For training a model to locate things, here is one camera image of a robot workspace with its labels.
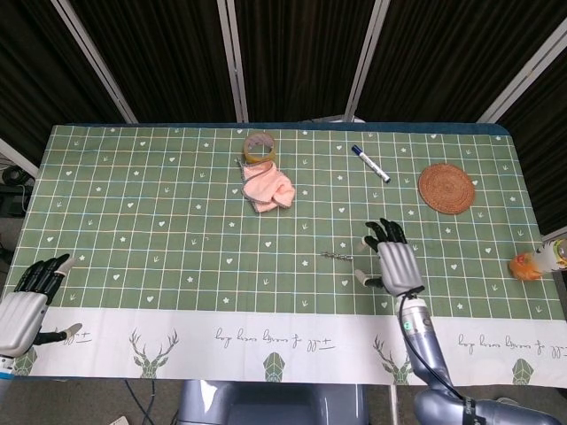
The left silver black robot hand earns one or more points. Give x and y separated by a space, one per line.
20 314

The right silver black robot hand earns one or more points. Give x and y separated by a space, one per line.
398 265

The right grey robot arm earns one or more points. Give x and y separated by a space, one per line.
427 354

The round woven rattan coaster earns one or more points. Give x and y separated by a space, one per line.
447 188

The white blue marker pen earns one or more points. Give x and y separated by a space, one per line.
370 163

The plastic bottle with orange label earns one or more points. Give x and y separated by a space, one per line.
527 265

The pink cloth with grey trim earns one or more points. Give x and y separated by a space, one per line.
268 188

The green grid tablecloth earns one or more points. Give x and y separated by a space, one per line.
177 221

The grey robot torso base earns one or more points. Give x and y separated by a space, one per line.
266 405

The dark folding screen white frames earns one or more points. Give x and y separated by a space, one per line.
301 53

